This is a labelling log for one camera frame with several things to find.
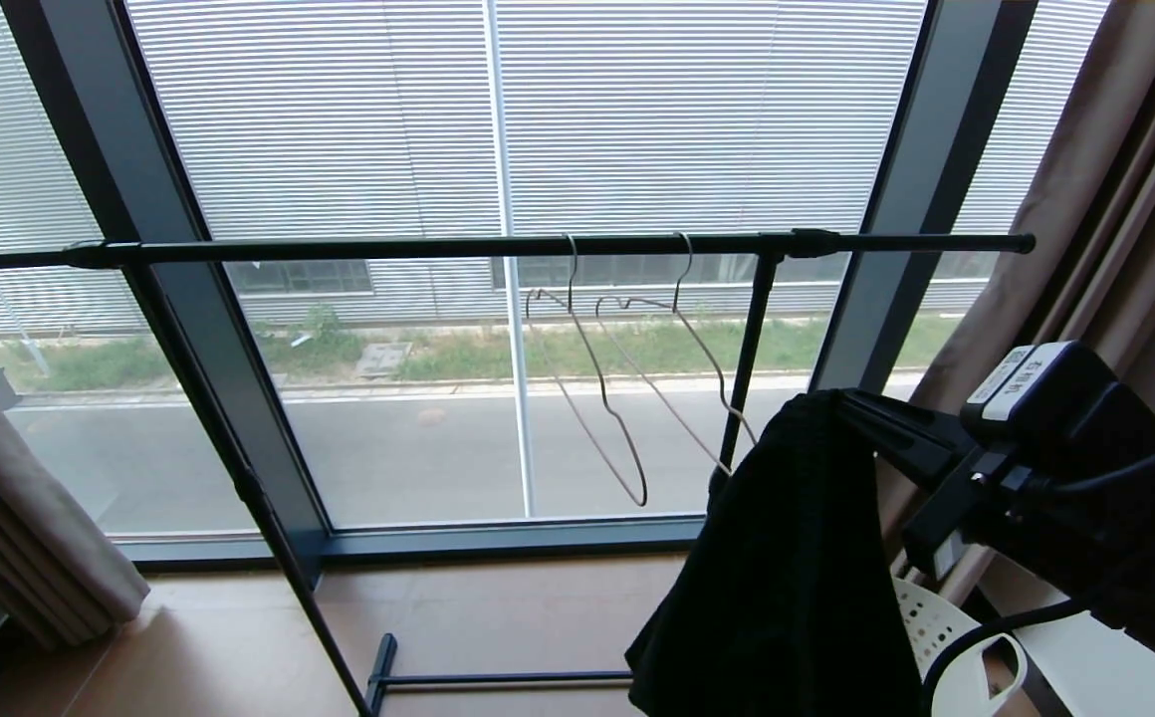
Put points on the black garment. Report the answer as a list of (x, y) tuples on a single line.
[(787, 578)]

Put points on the pink clothes hanger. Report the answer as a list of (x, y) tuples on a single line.
[(644, 488), (686, 267)]

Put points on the brown curtain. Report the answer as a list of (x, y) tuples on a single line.
[(20, 518), (1085, 199)]

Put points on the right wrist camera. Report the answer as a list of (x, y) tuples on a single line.
[(1065, 398)]

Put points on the black clothes rack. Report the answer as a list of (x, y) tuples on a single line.
[(438, 246)]

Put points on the white laundry basket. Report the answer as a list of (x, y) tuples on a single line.
[(936, 627)]

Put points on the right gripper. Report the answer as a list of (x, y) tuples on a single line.
[(956, 513)]

